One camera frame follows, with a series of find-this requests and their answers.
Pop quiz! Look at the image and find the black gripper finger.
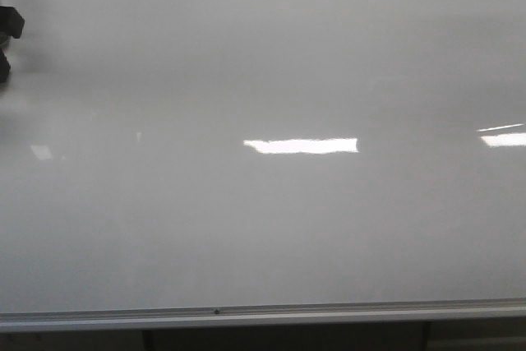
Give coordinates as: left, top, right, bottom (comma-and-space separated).
0, 6, 25, 39
0, 49, 11, 82

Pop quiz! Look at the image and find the white whiteboard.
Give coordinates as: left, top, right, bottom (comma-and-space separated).
1, 0, 525, 312

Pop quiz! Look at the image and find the aluminium whiteboard tray rail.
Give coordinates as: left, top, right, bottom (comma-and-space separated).
1, 298, 525, 333

